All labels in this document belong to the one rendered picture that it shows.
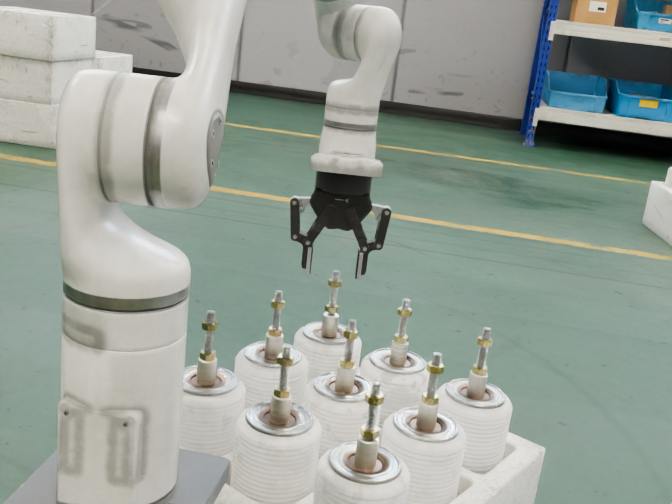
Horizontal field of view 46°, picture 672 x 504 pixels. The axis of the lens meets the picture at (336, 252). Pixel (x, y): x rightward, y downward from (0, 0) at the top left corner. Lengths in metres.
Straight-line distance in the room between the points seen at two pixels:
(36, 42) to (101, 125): 3.01
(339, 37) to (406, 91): 5.05
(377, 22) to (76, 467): 0.63
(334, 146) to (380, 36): 0.15
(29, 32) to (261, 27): 2.96
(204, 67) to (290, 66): 5.63
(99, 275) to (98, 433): 0.12
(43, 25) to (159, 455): 2.99
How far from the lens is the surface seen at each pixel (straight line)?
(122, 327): 0.58
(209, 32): 0.60
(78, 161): 0.55
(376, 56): 1.01
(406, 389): 1.04
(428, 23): 6.04
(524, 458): 1.06
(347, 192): 1.04
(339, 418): 0.95
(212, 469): 0.72
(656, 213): 3.37
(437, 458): 0.90
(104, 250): 0.57
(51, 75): 3.54
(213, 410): 0.94
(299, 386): 1.04
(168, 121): 0.54
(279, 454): 0.87
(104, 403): 0.61
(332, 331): 1.12
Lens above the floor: 0.69
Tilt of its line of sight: 17 degrees down
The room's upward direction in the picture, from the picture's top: 7 degrees clockwise
